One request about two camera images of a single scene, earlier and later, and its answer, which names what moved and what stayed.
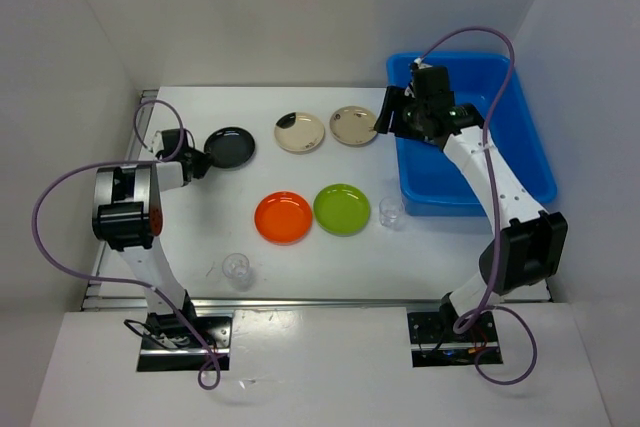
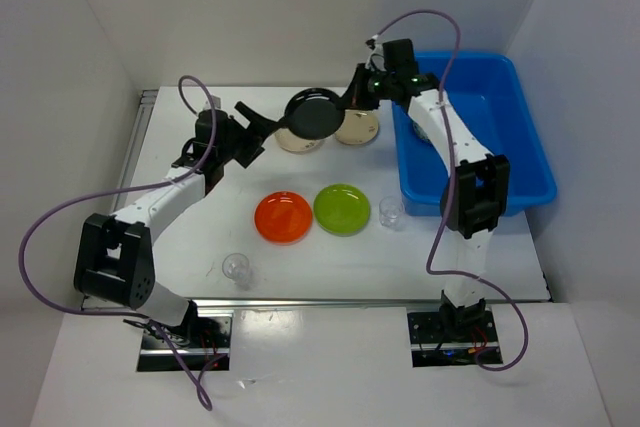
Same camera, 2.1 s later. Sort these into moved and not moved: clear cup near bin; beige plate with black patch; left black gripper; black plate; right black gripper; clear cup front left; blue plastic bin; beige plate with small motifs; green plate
Moved: right black gripper; black plate; left black gripper
Not moved: green plate; clear cup near bin; beige plate with small motifs; beige plate with black patch; clear cup front left; blue plastic bin
